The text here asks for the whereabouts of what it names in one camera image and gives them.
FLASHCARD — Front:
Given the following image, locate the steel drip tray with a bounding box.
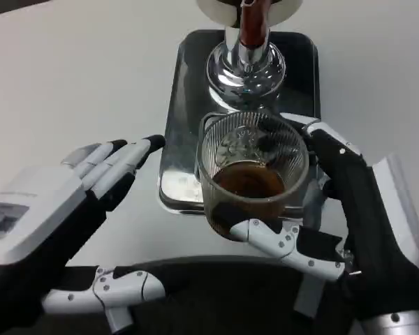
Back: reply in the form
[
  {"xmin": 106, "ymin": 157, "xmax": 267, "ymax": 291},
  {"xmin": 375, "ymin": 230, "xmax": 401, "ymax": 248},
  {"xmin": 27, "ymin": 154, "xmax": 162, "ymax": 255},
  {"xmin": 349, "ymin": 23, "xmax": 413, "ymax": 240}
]
[{"xmin": 159, "ymin": 29, "xmax": 323, "ymax": 216}]

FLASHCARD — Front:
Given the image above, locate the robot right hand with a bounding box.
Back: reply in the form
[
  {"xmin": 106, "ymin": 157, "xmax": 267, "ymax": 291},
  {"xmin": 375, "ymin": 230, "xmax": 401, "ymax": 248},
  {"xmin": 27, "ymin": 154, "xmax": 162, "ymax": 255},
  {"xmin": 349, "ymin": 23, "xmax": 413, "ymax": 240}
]
[{"xmin": 230, "ymin": 113, "xmax": 419, "ymax": 331}]

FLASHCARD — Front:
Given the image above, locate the chrome drink dispenser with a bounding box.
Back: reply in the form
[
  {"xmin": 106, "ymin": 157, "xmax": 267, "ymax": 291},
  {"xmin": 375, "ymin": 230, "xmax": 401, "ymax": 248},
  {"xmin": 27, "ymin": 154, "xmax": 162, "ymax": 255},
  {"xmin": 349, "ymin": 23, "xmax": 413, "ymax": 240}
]
[{"xmin": 195, "ymin": 0, "xmax": 303, "ymax": 113}]

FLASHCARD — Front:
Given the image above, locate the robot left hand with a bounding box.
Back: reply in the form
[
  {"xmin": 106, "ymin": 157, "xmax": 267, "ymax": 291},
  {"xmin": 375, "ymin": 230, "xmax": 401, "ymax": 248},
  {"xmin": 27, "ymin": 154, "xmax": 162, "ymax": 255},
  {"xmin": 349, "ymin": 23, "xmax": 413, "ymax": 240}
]
[{"xmin": 0, "ymin": 134, "xmax": 167, "ymax": 335}]

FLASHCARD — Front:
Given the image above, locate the dark brown drink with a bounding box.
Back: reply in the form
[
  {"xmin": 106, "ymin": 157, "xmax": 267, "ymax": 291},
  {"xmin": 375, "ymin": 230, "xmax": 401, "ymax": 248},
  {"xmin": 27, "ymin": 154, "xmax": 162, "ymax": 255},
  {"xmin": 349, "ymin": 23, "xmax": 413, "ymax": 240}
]
[{"xmin": 211, "ymin": 162, "xmax": 287, "ymax": 224}]

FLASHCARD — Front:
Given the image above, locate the red dispenser tap handle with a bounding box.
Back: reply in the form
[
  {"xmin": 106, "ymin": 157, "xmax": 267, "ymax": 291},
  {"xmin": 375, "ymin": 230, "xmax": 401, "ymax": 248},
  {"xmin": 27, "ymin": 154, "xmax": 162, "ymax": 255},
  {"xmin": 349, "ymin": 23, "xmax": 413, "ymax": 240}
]
[{"xmin": 239, "ymin": 0, "xmax": 272, "ymax": 48}]

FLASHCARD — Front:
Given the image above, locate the grey support bar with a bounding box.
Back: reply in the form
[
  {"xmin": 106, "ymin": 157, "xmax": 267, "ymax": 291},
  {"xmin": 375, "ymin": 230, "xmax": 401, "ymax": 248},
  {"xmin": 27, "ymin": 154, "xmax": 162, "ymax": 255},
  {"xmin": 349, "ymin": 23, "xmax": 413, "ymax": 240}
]
[
  {"xmin": 104, "ymin": 303, "xmax": 134, "ymax": 333},
  {"xmin": 293, "ymin": 271, "xmax": 325, "ymax": 319}
]

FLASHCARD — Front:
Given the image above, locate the clear ribbed glass cup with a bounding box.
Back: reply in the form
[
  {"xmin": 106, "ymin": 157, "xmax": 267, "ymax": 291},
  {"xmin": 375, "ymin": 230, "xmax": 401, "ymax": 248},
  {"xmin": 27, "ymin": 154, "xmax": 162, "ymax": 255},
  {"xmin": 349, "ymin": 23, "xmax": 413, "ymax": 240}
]
[{"xmin": 198, "ymin": 111, "xmax": 310, "ymax": 242}]

